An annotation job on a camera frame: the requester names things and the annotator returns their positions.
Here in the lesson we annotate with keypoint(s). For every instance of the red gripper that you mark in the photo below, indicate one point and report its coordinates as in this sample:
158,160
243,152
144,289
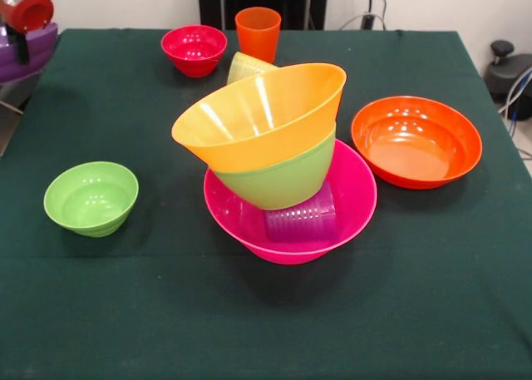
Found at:
31,14

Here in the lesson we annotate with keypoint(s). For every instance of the purple bowl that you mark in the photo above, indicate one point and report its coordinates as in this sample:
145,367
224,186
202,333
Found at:
41,49

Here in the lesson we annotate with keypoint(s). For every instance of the yellow cup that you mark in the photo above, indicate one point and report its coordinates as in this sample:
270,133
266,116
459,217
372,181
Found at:
245,66

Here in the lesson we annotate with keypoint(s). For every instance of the yellow bowl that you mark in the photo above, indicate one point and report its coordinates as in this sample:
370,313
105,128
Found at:
266,147

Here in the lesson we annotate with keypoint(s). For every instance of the large green bowl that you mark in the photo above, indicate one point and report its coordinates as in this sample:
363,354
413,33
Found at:
282,184

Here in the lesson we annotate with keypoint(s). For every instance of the purple cup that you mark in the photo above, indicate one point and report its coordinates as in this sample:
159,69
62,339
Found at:
299,224

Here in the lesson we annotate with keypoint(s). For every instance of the pink bowl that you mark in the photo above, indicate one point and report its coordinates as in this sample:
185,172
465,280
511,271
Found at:
353,197

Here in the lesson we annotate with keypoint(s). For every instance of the dark grey chair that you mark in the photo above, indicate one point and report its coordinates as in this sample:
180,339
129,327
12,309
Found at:
16,93

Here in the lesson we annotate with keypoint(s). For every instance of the small green bowl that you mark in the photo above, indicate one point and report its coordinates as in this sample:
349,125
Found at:
91,201

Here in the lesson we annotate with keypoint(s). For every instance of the red bowl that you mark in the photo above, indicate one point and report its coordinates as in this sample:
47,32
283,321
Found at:
195,51

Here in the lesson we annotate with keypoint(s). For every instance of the orange cup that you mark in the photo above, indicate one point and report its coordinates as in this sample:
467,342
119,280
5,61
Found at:
257,39

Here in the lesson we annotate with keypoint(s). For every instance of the dark green tablecloth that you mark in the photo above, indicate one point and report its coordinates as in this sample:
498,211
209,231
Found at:
124,292

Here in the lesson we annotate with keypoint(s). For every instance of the orange bowl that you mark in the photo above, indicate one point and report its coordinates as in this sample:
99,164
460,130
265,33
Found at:
415,143

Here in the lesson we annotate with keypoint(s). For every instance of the black round equipment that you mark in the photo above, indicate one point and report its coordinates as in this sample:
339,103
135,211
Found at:
505,72

